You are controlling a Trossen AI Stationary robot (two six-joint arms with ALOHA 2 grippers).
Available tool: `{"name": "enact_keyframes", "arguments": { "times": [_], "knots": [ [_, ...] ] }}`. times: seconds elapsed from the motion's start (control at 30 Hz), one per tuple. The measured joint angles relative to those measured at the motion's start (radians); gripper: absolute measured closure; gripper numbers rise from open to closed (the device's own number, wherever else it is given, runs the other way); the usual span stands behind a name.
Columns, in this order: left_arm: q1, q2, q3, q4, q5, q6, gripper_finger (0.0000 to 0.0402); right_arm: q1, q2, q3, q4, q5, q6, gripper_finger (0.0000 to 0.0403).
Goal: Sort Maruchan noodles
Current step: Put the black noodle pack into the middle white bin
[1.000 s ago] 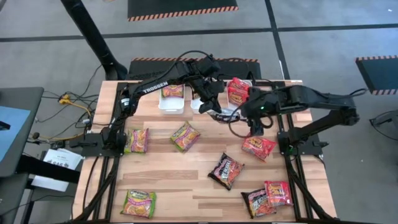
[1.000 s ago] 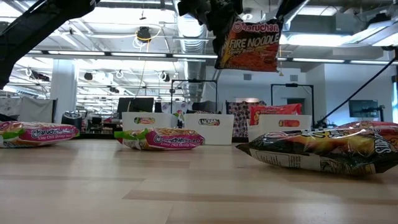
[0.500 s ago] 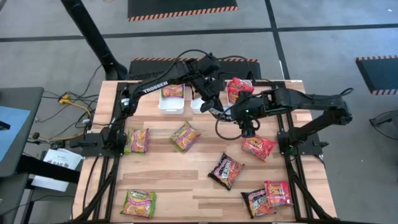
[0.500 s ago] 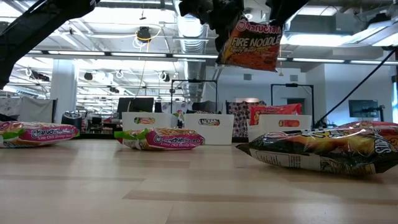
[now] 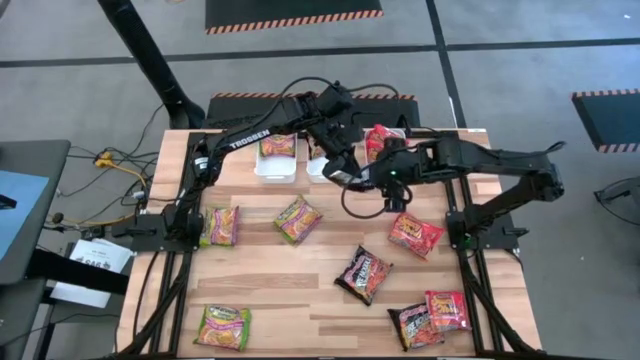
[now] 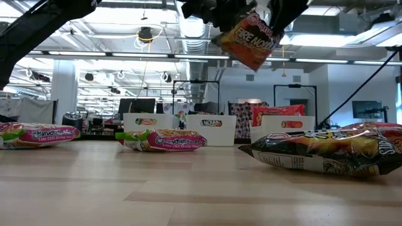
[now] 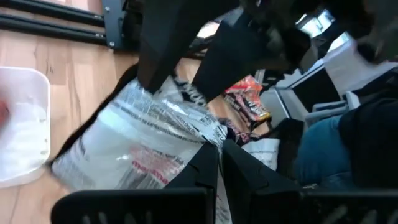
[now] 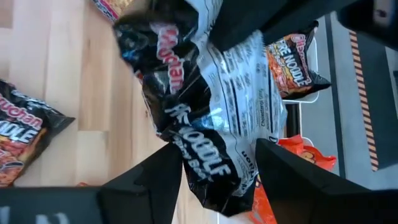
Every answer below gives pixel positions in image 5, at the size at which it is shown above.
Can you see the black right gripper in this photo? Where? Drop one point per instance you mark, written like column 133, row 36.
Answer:
column 395, row 160

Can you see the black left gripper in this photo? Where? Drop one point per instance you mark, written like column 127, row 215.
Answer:
column 340, row 140

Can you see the black Maruchan fire noodle pack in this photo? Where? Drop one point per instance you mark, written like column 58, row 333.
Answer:
column 315, row 150
column 412, row 330
column 362, row 275

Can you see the pink shrimp ramen packet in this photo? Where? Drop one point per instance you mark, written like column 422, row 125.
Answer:
column 277, row 146

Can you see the green Maruchan ramen pack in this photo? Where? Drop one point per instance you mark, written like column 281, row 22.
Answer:
column 297, row 220
column 222, row 327
column 220, row 226

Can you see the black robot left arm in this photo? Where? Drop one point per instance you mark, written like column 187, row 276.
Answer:
column 250, row 140

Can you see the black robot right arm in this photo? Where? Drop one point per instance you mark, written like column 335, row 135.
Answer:
column 500, row 160

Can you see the white plastic bin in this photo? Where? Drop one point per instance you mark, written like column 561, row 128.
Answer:
column 367, row 150
column 316, row 172
column 275, row 172

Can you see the black hazard-striped floor mat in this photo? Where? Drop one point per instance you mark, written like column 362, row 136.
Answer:
column 295, row 12
column 230, row 112
column 612, row 120

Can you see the yellow power plug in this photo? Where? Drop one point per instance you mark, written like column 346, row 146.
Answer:
column 104, row 161

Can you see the white printed paper sheet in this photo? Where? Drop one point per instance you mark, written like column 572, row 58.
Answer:
column 102, row 252

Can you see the dark grey desk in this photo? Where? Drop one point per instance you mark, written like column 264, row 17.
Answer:
column 50, row 155

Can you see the small black knob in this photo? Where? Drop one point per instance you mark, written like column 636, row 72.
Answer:
column 58, row 218

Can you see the black desk beam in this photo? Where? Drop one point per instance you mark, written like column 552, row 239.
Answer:
column 75, row 272

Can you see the blue sheet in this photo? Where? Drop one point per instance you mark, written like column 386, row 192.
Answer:
column 22, row 225

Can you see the small black device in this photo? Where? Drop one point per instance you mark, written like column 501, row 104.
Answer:
column 7, row 202

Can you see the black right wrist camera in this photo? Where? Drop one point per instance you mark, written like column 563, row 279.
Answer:
column 395, row 202

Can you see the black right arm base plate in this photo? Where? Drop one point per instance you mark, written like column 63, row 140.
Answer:
column 497, row 241

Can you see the black aluminium table frame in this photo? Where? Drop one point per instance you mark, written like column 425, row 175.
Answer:
column 473, row 300

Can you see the black camera stand pole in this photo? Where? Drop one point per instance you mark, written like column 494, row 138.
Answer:
column 145, row 55

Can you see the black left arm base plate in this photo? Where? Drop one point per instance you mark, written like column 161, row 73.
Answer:
column 145, row 242

